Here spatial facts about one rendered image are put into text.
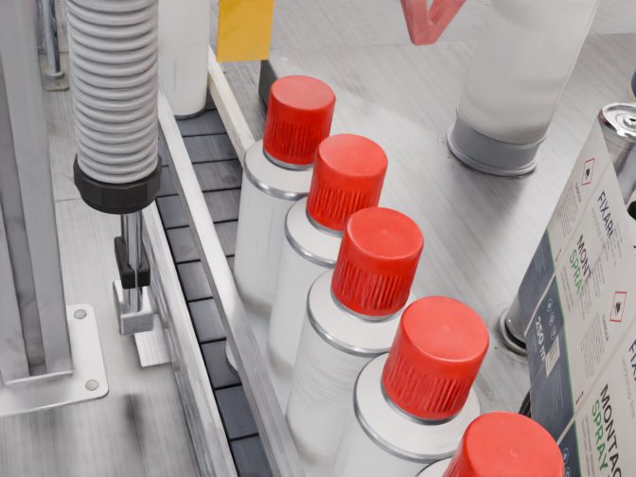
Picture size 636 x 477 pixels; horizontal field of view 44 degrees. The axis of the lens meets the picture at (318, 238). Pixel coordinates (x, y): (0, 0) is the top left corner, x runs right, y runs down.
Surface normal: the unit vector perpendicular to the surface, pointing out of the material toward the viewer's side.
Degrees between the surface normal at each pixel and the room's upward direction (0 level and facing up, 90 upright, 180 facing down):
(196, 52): 90
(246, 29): 90
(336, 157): 2
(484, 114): 93
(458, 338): 2
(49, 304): 90
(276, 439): 0
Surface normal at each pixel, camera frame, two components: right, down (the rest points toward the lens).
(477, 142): -0.61, 0.47
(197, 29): 0.62, 0.59
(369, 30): 0.14, -0.73
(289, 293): -0.78, 0.33
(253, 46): 0.33, 0.67
